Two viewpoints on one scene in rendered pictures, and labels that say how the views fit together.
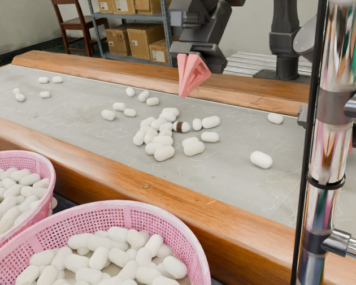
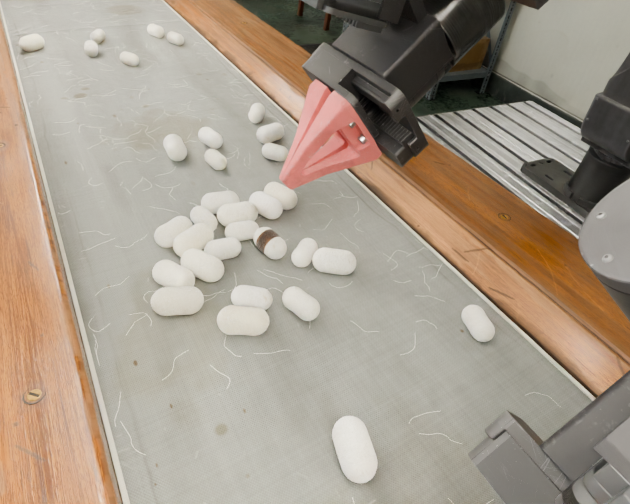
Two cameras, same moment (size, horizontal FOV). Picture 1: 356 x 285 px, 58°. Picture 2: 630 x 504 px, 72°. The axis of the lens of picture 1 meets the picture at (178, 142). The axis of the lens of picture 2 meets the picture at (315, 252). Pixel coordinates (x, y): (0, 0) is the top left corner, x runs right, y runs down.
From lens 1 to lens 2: 0.32 m
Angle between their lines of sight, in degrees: 16
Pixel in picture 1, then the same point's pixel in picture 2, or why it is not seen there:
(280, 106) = (511, 291)
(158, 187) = (49, 417)
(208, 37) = (393, 64)
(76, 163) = not seen: outside the picture
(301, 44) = (613, 241)
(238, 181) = (261, 481)
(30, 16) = not seen: outside the picture
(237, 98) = (434, 222)
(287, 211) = not seen: outside the picture
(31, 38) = not seen: outside the picture
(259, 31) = (605, 70)
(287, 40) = (628, 126)
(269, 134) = (437, 359)
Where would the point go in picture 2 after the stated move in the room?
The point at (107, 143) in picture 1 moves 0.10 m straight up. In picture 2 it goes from (119, 212) to (91, 112)
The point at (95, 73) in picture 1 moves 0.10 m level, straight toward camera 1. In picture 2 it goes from (236, 50) to (220, 73)
